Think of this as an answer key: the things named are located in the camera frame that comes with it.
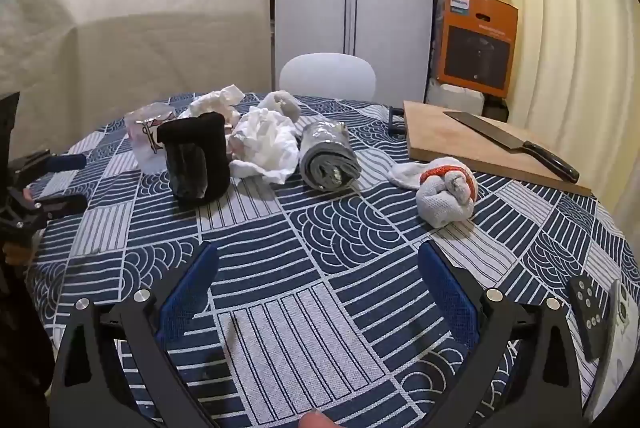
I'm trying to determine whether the pink red wrapper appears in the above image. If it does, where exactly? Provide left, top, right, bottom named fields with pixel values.
left=124, top=102, right=176, bottom=174

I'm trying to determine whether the black sock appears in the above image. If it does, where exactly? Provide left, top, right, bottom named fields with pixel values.
left=157, top=111, right=231, bottom=206

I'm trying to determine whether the white paper towel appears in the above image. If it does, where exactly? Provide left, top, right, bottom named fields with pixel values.
left=179, top=84, right=245, bottom=127

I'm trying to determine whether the white tissue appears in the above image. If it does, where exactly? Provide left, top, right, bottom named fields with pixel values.
left=228, top=107, right=299, bottom=185

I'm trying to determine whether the white knit glove orange trim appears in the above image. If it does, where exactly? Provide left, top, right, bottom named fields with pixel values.
left=387, top=157, right=478, bottom=229

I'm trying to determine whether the white grey sock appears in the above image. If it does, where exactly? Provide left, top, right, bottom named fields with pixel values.
left=258, top=91, right=300, bottom=123

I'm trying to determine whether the grey cloth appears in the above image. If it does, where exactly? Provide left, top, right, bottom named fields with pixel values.
left=299, top=120, right=361, bottom=193

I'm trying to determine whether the kitchen cleaver knife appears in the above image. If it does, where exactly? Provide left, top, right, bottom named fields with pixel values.
left=445, top=110, right=579, bottom=184

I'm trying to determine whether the person's right hand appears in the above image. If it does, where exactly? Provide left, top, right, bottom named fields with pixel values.
left=297, top=410, right=342, bottom=428

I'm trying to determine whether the blue patterned tablecloth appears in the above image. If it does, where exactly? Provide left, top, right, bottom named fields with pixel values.
left=27, top=96, right=639, bottom=427

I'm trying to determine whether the wooden cutting board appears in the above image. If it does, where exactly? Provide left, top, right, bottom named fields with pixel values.
left=404, top=100, right=592, bottom=196

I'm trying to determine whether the white chair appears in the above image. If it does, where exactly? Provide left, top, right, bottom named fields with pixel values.
left=279, top=53, right=376, bottom=100

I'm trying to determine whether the black box beside styrofoam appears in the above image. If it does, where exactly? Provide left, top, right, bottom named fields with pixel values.
left=482, top=98, right=510, bottom=122

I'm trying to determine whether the white styrofoam box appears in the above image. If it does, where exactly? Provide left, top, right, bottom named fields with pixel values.
left=426, top=78, right=485, bottom=116

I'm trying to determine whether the cream curtain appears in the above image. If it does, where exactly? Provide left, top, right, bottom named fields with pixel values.
left=509, top=0, right=639, bottom=210

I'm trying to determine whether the orange appliance cardboard box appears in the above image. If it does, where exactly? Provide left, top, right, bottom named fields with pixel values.
left=431, top=0, right=518, bottom=98

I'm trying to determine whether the black perforated metal bracket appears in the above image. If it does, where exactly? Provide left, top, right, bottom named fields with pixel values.
left=567, top=275, right=608, bottom=362

